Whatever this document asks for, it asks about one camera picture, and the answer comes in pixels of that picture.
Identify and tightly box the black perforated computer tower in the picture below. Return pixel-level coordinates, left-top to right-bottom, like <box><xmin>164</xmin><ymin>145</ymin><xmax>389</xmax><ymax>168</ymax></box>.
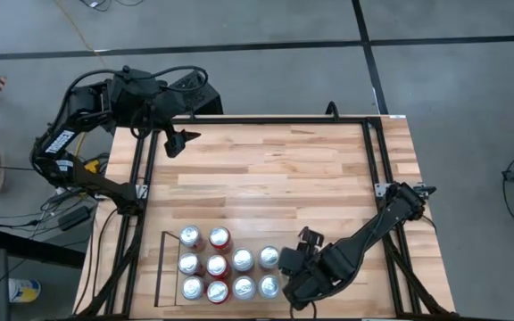
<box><xmin>167</xmin><ymin>70</ymin><xmax>225</xmax><ymax>118</ymax></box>

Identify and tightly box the yellow floor cable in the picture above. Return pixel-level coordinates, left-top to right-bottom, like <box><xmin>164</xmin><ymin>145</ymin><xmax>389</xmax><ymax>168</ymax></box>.
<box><xmin>54</xmin><ymin>0</ymin><xmax>106</xmax><ymax>157</ymax></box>

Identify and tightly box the silver metal bracket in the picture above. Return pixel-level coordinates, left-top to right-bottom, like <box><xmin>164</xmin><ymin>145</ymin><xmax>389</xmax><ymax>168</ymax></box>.
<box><xmin>374</xmin><ymin>180</ymin><xmax>437</xmax><ymax>201</ymax></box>

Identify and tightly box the black power adapter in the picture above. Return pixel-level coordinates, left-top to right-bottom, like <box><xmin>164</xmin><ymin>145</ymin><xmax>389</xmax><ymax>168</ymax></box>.
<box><xmin>58</xmin><ymin>205</ymin><xmax>92</xmax><ymax>232</ymax></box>

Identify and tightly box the white yellow blue container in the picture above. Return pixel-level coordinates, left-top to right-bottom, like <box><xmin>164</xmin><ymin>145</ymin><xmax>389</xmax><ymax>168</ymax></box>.
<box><xmin>7</xmin><ymin>277</ymin><xmax>42</xmax><ymax>304</ymax></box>

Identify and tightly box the red cola can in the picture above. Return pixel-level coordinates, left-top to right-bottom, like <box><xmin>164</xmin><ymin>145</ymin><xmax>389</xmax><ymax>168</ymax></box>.
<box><xmin>206</xmin><ymin>279</ymin><xmax>232</xmax><ymax>306</ymax></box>
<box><xmin>205</xmin><ymin>253</ymin><xmax>231</xmax><ymax>281</ymax></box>
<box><xmin>208</xmin><ymin>226</ymin><xmax>234</xmax><ymax>253</ymax></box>

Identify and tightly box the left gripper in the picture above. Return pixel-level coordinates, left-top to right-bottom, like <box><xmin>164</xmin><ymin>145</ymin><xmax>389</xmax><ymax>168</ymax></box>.
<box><xmin>112</xmin><ymin>65</ymin><xmax>203</xmax><ymax>160</ymax></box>

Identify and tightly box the black floor cable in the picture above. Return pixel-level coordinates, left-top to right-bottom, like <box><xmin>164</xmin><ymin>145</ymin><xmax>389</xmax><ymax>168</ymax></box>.
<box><xmin>80</xmin><ymin>0</ymin><xmax>145</xmax><ymax>11</ymax></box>

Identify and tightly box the raspberry lime beverage can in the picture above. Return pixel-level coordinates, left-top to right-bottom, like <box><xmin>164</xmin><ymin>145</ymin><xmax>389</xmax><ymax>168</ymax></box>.
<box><xmin>231</xmin><ymin>275</ymin><xmax>258</xmax><ymax>301</ymax></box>
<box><xmin>231</xmin><ymin>247</ymin><xmax>256</xmax><ymax>274</ymax></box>

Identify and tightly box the silver diet cola can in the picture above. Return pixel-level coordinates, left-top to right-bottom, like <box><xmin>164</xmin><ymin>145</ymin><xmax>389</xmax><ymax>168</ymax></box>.
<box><xmin>177</xmin><ymin>252</ymin><xmax>204</xmax><ymax>277</ymax></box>
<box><xmin>178</xmin><ymin>225</ymin><xmax>207</xmax><ymax>252</ymax></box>
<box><xmin>179</xmin><ymin>275</ymin><xmax>207</xmax><ymax>301</ymax></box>

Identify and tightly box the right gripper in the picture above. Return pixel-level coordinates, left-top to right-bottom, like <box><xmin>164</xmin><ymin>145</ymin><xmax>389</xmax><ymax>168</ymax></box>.
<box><xmin>278</xmin><ymin>226</ymin><xmax>356</xmax><ymax>312</ymax></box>

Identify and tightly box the black floor beam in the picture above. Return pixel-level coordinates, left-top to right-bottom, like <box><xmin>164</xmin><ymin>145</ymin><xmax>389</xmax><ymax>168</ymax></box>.
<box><xmin>0</xmin><ymin>226</ymin><xmax>87</xmax><ymax>269</ymax></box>

